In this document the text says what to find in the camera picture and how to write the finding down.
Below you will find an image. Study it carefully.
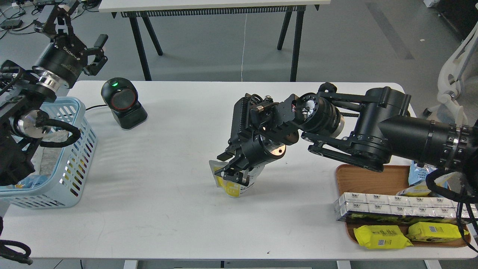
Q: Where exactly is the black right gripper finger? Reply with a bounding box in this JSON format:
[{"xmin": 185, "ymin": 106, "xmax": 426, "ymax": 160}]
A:
[
  {"xmin": 217, "ymin": 150, "xmax": 243, "ymax": 161},
  {"xmin": 214, "ymin": 160, "xmax": 251, "ymax": 186}
]

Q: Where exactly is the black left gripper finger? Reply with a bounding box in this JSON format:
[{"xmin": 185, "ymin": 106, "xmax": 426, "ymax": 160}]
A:
[
  {"xmin": 34, "ymin": 0, "xmax": 80, "ymax": 41},
  {"xmin": 81, "ymin": 34, "xmax": 109, "ymax": 75}
]

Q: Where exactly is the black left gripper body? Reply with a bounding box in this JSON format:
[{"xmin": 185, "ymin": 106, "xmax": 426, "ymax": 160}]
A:
[{"xmin": 32, "ymin": 35, "xmax": 88, "ymax": 89}]

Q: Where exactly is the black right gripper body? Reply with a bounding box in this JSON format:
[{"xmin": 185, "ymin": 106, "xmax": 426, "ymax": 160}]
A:
[{"xmin": 226, "ymin": 136, "xmax": 286, "ymax": 169}]

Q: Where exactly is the yellow white snack pouch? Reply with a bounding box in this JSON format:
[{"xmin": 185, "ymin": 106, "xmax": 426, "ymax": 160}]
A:
[{"xmin": 209, "ymin": 160, "xmax": 265, "ymax": 198}]

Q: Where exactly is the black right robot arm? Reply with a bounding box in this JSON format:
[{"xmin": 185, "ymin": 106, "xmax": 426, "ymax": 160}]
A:
[{"xmin": 214, "ymin": 83, "xmax": 477, "ymax": 211}]

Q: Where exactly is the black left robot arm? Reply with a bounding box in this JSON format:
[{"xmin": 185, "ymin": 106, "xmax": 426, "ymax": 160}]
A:
[{"xmin": 0, "ymin": 0, "xmax": 108, "ymax": 186}]

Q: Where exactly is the light blue plastic basket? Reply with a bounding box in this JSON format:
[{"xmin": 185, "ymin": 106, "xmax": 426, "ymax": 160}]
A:
[{"xmin": 1, "ymin": 97, "xmax": 97, "ymax": 209}]

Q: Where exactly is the white snack bag in basket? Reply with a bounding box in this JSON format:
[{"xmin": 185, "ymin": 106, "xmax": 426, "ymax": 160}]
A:
[{"xmin": 30, "ymin": 130, "xmax": 69, "ymax": 177}]

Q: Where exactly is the blue snack bag in basket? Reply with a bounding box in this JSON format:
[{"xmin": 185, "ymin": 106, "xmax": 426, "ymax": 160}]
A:
[{"xmin": 12, "ymin": 175, "xmax": 49, "ymax": 189}]

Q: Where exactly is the yellow snack pack left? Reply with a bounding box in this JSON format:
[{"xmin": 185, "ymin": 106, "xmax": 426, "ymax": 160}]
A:
[{"xmin": 353, "ymin": 225, "xmax": 413, "ymax": 249}]

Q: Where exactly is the yellow snack pack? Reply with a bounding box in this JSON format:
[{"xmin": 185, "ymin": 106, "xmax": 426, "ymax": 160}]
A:
[
  {"xmin": 353, "ymin": 225, "xmax": 413, "ymax": 249},
  {"xmin": 405, "ymin": 222, "xmax": 462, "ymax": 243}
]

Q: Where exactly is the blue white snack bag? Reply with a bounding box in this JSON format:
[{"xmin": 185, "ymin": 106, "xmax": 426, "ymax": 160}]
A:
[{"xmin": 396, "ymin": 161, "xmax": 443, "ymax": 197}]

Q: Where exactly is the yellow snack pack right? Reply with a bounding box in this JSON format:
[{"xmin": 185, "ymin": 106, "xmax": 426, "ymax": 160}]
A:
[{"xmin": 405, "ymin": 222, "xmax": 462, "ymax": 243}]

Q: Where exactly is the black barcode scanner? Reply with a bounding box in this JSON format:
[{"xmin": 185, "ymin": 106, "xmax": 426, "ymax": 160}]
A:
[{"xmin": 101, "ymin": 78, "xmax": 148, "ymax": 130}]

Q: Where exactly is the black device on floor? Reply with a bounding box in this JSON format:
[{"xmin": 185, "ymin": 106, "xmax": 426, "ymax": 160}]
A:
[{"xmin": 0, "ymin": 19, "xmax": 24, "ymax": 30}]

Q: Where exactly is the black legged background table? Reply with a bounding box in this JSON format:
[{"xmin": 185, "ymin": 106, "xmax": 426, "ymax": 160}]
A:
[{"xmin": 98, "ymin": 0, "xmax": 330, "ymax": 82}]

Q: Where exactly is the brown wooden tray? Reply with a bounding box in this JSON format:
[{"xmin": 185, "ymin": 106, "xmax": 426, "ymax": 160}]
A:
[{"xmin": 336, "ymin": 164, "xmax": 467, "ymax": 248}]

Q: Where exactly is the silver long box pack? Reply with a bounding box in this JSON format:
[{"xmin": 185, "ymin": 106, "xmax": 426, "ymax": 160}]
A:
[{"xmin": 333, "ymin": 192, "xmax": 459, "ymax": 225}]

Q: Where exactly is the white office chair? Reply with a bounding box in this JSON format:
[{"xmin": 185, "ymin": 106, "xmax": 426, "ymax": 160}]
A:
[{"xmin": 437, "ymin": 25, "xmax": 478, "ymax": 126}]

